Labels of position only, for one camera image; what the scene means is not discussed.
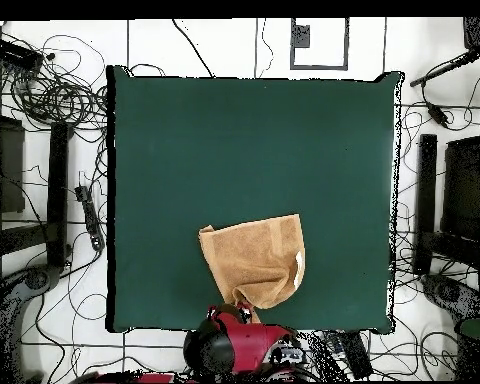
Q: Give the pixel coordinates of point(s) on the tan terry towel white label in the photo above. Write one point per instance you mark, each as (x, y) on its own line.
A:
(252, 256)

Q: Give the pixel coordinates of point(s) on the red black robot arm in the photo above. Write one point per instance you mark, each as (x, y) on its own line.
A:
(252, 344)

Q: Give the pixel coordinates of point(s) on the dark flat panel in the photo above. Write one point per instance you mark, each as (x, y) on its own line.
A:
(464, 188)
(8, 168)

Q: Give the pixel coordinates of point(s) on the slim black power strip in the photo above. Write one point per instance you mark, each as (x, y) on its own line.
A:
(90, 218)

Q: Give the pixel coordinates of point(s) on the dark green table cloth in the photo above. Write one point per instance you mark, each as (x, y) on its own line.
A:
(244, 132)

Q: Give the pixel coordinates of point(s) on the black metal stand foot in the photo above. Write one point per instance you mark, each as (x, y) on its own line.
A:
(58, 192)
(426, 200)

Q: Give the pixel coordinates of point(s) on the black power adapter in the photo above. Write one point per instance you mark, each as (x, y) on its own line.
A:
(438, 115)

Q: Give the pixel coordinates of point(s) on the black electronics box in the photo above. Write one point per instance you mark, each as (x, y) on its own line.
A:
(16, 54)

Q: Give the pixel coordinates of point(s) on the black rod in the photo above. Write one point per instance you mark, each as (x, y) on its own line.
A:
(444, 68)

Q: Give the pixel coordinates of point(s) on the dark square frame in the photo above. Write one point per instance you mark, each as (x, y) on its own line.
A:
(320, 67)

